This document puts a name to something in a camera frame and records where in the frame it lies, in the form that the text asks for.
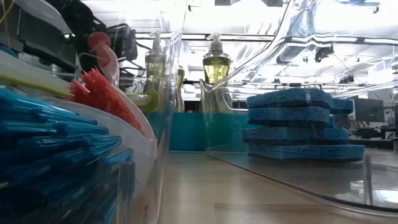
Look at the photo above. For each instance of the teal plastic bin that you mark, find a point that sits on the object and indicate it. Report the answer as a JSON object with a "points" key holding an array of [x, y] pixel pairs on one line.
{"points": [[189, 130]]}

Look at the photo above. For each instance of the red dish brush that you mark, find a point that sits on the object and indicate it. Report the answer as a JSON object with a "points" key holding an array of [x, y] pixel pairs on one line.
{"points": [[102, 96]]}

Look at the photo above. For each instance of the dark computer monitor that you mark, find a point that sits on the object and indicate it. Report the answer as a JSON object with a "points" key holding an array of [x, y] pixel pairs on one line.
{"points": [[368, 110]]}

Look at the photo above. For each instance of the clear plastic bin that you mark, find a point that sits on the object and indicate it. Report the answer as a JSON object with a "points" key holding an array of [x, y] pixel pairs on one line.
{"points": [[143, 186], [311, 183]]}

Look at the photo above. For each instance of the blue dish brush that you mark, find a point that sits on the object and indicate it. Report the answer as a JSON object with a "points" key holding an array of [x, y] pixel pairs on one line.
{"points": [[46, 149]]}

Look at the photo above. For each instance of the black ceiling-mounted device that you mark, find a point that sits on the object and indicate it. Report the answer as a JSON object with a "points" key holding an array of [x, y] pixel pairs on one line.
{"points": [[322, 53]]}

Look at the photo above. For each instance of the lime green dish brush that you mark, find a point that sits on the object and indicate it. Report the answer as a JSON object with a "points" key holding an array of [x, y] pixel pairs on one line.
{"points": [[31, 77]]}

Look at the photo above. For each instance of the green soap pump bottle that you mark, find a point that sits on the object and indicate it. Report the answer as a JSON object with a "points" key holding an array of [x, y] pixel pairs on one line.
{"points": [[179, 87], [216, 70], [155, 62]]}

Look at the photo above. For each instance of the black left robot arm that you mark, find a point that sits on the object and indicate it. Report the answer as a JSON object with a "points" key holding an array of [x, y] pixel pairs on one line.
{"points": [[79, 18]]}

